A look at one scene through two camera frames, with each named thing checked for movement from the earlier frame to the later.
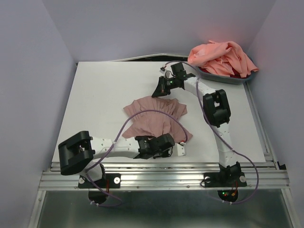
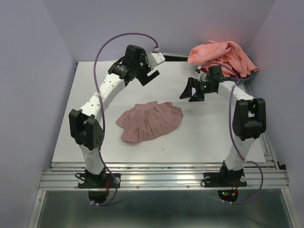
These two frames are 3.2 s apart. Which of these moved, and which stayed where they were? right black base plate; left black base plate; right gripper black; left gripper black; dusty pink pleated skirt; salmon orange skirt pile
Moved: right gripper black; dusty pink pleated skirt; left gripper black
Stayed: left black base plate; right black base plate; salmon orange skirt pile
